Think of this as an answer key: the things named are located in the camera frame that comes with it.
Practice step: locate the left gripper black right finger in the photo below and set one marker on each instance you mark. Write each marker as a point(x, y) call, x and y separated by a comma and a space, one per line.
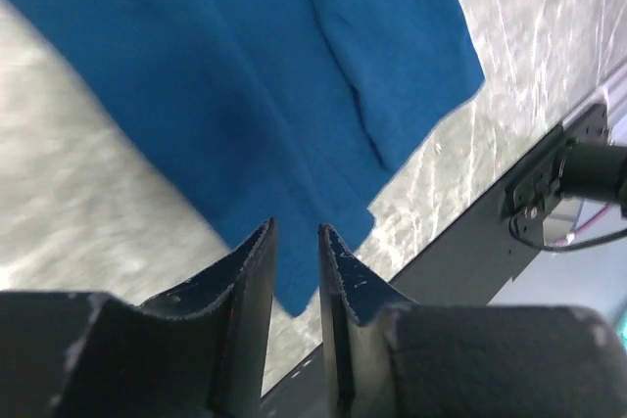
point(388, 356)

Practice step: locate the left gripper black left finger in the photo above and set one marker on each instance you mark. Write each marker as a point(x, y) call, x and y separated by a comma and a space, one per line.
point(194, 350)

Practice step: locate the blue mickey mouse t-shirt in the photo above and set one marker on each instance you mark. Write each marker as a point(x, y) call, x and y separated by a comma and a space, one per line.
point(301, 110)

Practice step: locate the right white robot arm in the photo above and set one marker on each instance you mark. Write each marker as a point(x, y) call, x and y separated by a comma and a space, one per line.
point(588, 173)

